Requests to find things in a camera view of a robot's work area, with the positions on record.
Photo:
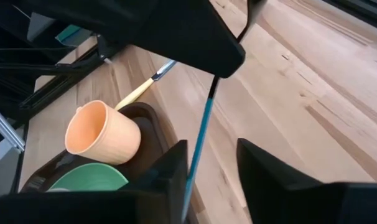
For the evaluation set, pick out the green plate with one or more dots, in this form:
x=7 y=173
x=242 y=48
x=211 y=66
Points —
x=89 y=179

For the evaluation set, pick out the orange mug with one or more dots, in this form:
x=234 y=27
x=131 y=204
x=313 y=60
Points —
x=114 y=137

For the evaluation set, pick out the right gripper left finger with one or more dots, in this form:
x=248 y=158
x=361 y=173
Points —
x=82 y=208

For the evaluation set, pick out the brown plastic tray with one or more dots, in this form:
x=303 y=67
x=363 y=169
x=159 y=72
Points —
x=151 y=137

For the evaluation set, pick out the silver aluminium mount bar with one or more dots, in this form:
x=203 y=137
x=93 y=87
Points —
x=5 y=130

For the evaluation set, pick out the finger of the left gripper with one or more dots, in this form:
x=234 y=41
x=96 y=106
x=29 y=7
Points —
x=191 y=37

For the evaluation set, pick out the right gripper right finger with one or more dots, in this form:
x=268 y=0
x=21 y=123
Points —
x=285 y=202

